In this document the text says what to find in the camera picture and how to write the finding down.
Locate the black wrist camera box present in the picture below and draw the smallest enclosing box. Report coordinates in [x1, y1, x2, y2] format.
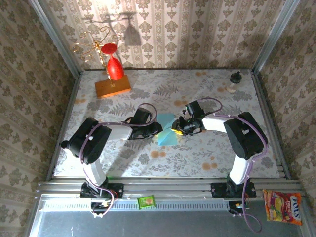
[185, 100, 205, 118]
[133, 108, 152, 124]

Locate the floral print table cover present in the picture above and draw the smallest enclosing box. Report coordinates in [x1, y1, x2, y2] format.
[53, 69, 281, 178]

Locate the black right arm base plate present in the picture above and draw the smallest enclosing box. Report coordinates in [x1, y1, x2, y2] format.
[211, 182, 257, 199]

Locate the aluminium front rail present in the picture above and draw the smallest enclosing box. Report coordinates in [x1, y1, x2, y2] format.
[37, 176, 302, 198]

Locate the grey metal sheet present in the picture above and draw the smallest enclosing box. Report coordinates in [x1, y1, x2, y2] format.
[24, 194, 306, 237]

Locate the red wine glass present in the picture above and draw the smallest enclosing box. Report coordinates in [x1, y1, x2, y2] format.
[100, 43, 125, 81]

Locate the small green candy packet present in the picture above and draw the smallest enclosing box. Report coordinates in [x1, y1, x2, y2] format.
[137, 195, 157, 210]

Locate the orange Fox's candy bag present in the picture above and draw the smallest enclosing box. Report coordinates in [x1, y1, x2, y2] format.
[262, 189, 303, 226]

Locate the aluminium frame post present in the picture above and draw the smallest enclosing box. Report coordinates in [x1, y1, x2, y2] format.
[251, 0, 301, 73]
[29, 0, 82, 78]

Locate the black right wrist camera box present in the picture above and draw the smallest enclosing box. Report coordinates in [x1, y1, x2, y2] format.
[185, 100, 205, 118]

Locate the grey slotted cable duct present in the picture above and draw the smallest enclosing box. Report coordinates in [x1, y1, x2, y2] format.
[42, 199, 230, 212]

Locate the gold wire glass rack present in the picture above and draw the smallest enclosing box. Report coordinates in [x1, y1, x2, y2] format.
[70, 26, 132, 99]

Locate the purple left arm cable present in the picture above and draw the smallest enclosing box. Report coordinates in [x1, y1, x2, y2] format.
[80, 103, 158, 220]

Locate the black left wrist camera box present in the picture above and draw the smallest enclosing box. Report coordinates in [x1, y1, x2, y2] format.
[133, 108, 152, 124]

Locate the aluminium side rail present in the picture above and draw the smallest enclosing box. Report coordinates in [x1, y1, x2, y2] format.
[250, 70, 292, 180]
[46, 74, 82, 181]

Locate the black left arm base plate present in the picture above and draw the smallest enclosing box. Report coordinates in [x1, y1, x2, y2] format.
[79, 182, 124, 199]

